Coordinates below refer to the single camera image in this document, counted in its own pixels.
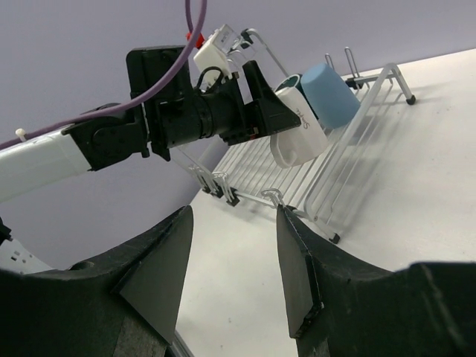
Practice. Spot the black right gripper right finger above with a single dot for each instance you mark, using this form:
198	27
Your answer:
339	305

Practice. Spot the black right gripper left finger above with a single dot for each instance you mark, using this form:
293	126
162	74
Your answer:
123	302

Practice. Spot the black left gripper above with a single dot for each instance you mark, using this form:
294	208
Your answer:
182	113

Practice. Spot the white ceramic mug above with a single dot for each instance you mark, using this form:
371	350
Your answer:
303	143

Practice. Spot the dark green ceramic mug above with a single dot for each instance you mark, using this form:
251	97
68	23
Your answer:
292	81

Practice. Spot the light blue plastic cup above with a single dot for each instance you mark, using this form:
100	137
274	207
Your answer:
329	96

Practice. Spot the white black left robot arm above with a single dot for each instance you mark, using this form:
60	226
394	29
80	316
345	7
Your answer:
98	139

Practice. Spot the metal wire dish rack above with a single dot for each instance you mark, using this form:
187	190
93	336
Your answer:
248	171

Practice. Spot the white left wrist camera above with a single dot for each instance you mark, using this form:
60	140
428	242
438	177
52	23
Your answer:
216	48

